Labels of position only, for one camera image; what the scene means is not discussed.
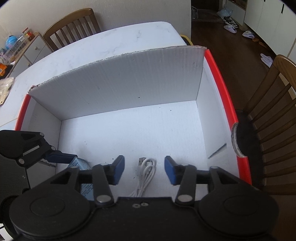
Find blue globe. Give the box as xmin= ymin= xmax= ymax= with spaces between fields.
xmin=5 ymin=36 xmax=18 ymax=50

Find red cardboard box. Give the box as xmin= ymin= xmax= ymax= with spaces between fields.
xmin=16 ymin=46 xmax=251 ymax=197

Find wooden chair at right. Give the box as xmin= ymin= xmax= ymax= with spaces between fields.
xmin=235 ymin=54 xmax=296 ymax=241

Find plastic bag with flatbread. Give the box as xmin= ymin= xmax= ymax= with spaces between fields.
xmin=0 ymin=77 xmax=15 ymax=105

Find white wardrobe cabinets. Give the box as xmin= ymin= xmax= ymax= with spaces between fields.
xmin=225 ymin=0 xmax=295 ymax=60

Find wooden chair behind table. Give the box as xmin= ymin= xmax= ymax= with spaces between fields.
xmin=43 ymin=8 xmax=101 ymax=51

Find white side cabinet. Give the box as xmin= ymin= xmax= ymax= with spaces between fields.
xmin=8 ymin=32 xmax=53 ymax=77

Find light blue small box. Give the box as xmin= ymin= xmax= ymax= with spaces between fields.
xmin=68 ymin=157 xmax=94 ymax=201

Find white USB cable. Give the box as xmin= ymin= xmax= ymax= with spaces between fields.
xmin=127 ymin=157 xmax=158 ymax=198

